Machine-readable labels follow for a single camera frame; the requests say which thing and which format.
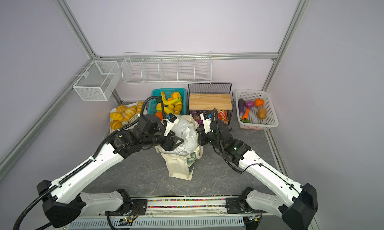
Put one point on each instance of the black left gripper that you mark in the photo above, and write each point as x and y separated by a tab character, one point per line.
170	143

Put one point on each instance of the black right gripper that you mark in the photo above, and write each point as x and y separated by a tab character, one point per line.
203	136

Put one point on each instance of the white plastic grocery bag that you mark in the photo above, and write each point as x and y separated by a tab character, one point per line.
186	129

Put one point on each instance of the beige canvas tote bag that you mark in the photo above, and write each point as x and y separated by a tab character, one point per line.
179	166

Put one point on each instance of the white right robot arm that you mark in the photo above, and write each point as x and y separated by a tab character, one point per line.
294	203

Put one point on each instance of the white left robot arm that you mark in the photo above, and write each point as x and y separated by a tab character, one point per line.
64	199

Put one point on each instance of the purple snack bag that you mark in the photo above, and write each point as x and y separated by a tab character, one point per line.
196	114

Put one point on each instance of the red chips bag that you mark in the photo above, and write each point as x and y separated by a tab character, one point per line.
222	115

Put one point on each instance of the yellow banana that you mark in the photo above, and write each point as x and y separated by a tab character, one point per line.
167	102

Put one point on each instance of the black mesh wooden shelf rack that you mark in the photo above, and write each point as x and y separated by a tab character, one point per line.
204	96

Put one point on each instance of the striped bread right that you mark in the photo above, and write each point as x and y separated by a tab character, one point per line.
139	107

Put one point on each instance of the orange carrot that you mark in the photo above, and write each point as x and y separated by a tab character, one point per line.
246	114

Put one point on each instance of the orange fruit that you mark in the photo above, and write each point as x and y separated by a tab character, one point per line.
176	95

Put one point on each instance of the striped bread loaf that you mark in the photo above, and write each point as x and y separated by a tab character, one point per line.
130	113

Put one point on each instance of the teal plastic fruit basket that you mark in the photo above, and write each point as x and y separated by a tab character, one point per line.
168	94

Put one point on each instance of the croissant bread bottom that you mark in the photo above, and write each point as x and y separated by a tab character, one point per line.
115	125

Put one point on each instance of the croissant bread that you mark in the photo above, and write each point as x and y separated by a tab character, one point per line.
121	109
117	117
115	125

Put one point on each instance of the purple onion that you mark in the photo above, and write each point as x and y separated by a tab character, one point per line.
249	104

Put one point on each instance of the croissant bread left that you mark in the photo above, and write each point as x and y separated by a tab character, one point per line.
117	117

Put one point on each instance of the croissant bread top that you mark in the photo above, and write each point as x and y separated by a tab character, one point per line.
121	109

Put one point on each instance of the white plastic vegetable basket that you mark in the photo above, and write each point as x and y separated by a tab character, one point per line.
254	123

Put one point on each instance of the brown potato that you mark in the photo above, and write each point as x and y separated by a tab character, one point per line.
262	113

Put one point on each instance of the orange pumpkin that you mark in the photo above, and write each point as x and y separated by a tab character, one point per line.
259	102

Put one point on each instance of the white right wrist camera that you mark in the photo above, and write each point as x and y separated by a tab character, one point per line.
207	119

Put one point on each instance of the white wire wall rack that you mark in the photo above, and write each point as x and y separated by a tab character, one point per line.
167	67

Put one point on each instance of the white mesh wall box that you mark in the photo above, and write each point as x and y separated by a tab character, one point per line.
98	81

